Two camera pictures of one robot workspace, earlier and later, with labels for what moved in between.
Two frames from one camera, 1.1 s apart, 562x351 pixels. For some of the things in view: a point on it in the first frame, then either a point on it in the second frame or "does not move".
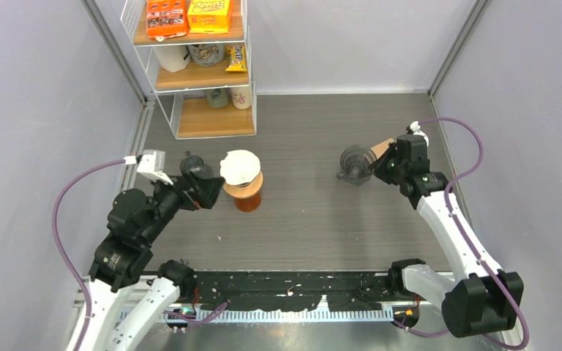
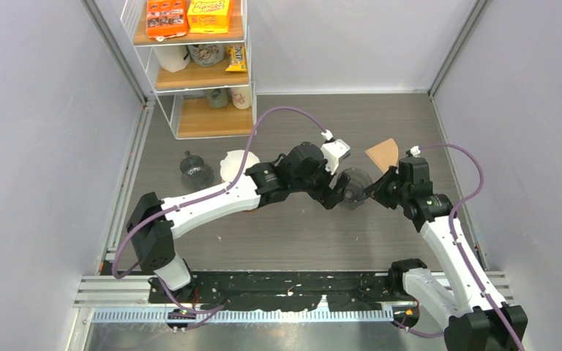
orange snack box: (166, 18) does not move
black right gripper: (378, 168) -> (377, 191)
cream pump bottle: (241, 97) does not move
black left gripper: (206, 191) -> (333, 196)
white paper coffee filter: (239, 167) does not move
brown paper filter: (380, 148) does not move
